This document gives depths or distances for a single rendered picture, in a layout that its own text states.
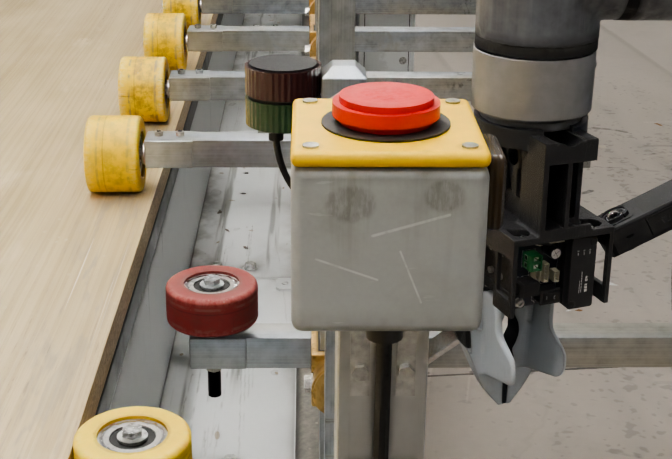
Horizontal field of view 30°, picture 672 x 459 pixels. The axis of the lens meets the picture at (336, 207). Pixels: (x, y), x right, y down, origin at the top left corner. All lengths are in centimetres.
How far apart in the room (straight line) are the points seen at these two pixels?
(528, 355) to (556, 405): 190
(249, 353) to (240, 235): 86
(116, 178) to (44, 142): 23
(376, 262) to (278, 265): 140
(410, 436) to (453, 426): 216
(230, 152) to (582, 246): 59
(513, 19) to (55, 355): 46
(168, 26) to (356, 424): 131
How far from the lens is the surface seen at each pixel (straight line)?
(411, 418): 50
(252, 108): 98
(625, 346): 114
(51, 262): 117
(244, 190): 214
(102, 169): 129
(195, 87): 154
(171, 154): 130
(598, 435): 268
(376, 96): 46
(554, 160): 75
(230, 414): 146
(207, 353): 111
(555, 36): 75
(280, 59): 100
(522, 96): 75
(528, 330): 87
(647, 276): 345
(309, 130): 46
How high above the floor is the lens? 136
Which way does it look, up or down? 21 degrees down
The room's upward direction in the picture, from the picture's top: 1 degrees clockwise
